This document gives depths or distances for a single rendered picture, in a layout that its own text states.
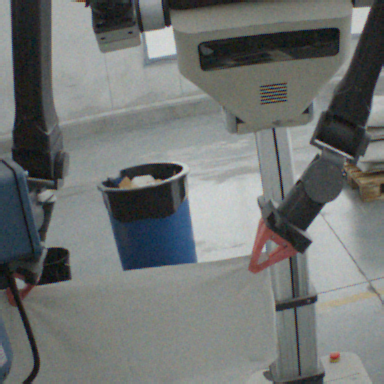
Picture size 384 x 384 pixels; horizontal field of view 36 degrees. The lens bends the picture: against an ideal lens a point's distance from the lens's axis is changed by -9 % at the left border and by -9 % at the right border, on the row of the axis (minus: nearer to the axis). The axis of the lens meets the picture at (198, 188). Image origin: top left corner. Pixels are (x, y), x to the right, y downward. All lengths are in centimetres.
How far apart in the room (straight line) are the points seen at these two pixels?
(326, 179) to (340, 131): 10
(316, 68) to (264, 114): 18
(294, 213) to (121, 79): 807
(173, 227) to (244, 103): 184
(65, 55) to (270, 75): 777
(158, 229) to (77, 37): 611
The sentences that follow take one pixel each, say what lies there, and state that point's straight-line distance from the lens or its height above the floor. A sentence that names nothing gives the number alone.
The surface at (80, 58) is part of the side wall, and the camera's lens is 897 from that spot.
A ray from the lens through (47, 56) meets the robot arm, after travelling 83.
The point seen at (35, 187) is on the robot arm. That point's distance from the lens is 89.
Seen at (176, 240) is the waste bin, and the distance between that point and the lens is 318.
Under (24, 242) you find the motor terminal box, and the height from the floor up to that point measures 123.
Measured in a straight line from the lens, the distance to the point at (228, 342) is 102.
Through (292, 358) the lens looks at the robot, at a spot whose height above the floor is 51.
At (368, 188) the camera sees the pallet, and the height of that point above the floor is 10.
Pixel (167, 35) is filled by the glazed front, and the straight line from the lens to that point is 886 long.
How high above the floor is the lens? 141
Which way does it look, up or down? 16 degrees down
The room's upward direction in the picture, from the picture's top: 10 degrees counter-clockwise
